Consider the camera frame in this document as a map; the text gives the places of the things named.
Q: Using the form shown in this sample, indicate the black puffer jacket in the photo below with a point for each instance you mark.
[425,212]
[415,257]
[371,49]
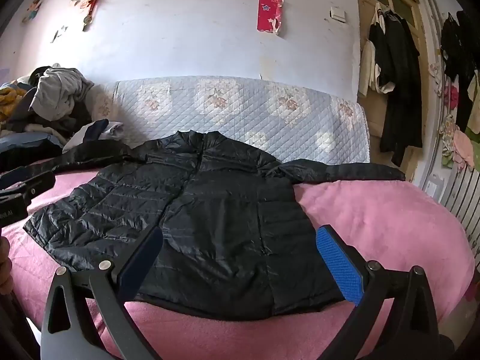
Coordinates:
[225,213]

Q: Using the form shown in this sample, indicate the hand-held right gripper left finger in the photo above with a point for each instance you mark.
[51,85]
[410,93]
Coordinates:
[141,260]

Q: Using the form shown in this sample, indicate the hanging black coat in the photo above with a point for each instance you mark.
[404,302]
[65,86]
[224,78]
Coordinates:
[399,82]

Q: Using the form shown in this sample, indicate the hanging cream garment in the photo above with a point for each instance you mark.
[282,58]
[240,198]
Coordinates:
[369,67]

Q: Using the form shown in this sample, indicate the red stick wall ornament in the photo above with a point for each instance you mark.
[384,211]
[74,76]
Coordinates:
[95,2]

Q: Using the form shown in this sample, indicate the white light switch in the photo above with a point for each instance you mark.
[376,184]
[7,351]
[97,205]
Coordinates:
[338,13]

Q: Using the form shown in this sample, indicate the white wall socket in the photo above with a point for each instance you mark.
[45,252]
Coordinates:
[434,188]

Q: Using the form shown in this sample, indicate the blue denim garment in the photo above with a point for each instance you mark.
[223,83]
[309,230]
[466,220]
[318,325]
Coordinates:
[26,144]

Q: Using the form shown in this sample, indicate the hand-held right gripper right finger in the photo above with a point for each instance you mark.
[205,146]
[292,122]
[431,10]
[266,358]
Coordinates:
[339,266]

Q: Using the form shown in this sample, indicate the white wall pipe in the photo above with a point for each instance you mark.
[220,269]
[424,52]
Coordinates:
[431,37]

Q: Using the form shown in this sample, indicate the hanging dark clothes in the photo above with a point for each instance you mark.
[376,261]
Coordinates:
[459,56]

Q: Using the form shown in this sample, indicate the cartoon wall sticker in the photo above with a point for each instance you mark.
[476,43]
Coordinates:
[33,10]

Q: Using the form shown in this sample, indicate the white radiator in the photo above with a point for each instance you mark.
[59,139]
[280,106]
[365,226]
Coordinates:
[463,198]

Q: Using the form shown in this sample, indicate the quilted floral bed cover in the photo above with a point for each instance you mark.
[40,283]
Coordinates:
[243,120]

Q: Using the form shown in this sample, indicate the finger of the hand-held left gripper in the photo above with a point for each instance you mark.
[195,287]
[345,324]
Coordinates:
[35,185]
[15,178]

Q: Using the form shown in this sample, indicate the person's left hand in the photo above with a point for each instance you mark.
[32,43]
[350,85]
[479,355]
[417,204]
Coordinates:
[5,266]

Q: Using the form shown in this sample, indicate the navy and white garment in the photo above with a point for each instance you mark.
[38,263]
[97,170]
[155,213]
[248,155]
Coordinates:
[95,131]

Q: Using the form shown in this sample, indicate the yellow patterned cloth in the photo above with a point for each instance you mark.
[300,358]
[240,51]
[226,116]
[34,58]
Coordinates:
[13,99]

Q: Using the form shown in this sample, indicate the pink blanket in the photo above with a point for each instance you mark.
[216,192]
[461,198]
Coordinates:
[393,232]

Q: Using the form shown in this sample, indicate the pink floral clothes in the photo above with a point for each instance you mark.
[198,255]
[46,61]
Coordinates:
[459,146]

